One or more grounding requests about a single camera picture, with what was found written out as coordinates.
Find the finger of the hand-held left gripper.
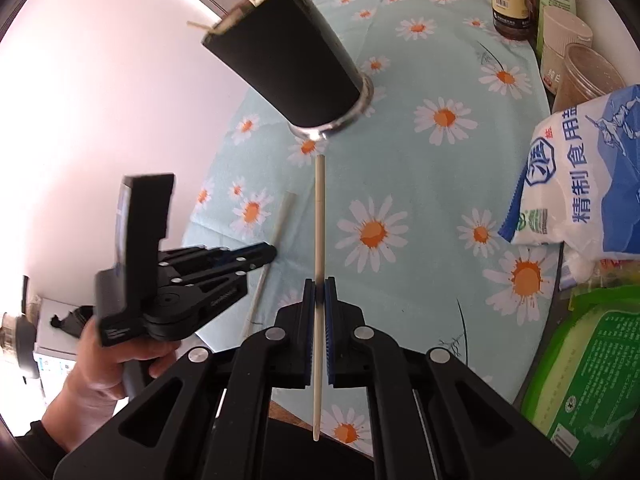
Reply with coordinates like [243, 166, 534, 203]
[159, 246, 253, 269]
[170, 242, 278, 290]

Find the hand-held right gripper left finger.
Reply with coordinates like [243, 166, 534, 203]
[52, 278, 318, 480]

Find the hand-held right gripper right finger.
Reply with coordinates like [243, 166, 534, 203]
[324, 277, 582, 480]

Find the black metal utensil cup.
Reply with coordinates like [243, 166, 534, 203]
[201, 0, 375, 142]

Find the person's left forearm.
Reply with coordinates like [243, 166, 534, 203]
[15, 370, 132, 480]

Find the person's left hand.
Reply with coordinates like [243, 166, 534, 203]
[75, 317, 179, 405]

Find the white appliance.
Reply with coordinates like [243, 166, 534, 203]
[34, 297, 97, 377]

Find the daisy print tablecloth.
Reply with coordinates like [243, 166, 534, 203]
[181, 0, 563, 446]

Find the dark round appliance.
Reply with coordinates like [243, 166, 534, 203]
[0, 310, 42, 382]

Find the small white plastic bag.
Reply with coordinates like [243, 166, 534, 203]
[559, 247, 602, 292]

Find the green food packet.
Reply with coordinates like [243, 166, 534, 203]
[520, 285, 640, 472]

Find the white and blue salt bag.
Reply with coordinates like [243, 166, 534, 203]
[497, 85, 640, 262]

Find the red snack packet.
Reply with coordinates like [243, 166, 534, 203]
[599, 257, 640, 292]

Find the clear jar with brown contents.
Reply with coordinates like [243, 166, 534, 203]
[550, 42, 627, 117]

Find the dark sauce bottle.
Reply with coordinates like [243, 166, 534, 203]
[487, 0, 540, 42]

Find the white lidded jar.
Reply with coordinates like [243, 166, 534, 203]
[540, 7, 594, 94]

